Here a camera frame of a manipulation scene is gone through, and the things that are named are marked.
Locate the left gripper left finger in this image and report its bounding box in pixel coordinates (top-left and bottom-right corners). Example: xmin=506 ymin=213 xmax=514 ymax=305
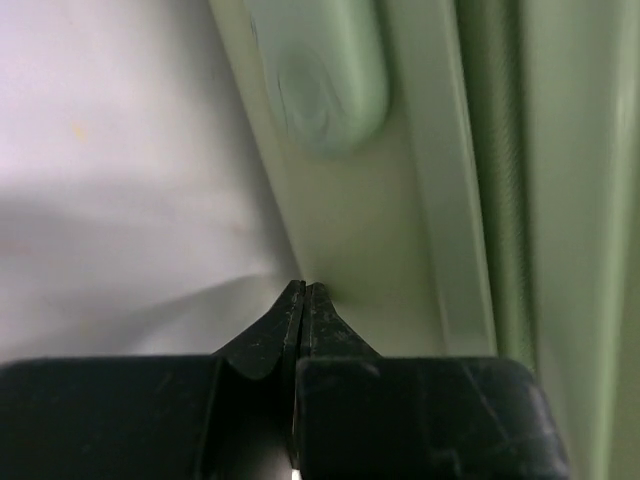
xmin=1 ymin=281 xmax=306 ymax=479

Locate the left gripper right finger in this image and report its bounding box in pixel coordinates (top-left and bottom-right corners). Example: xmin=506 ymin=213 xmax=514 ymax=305
xmin=294 ymin=284 xmax=570 ymax=479

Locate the green hard-shell suitcase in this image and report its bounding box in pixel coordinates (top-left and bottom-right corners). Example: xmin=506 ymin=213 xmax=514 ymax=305
xmin=211 ymin=1 xmax=639 ymax=479

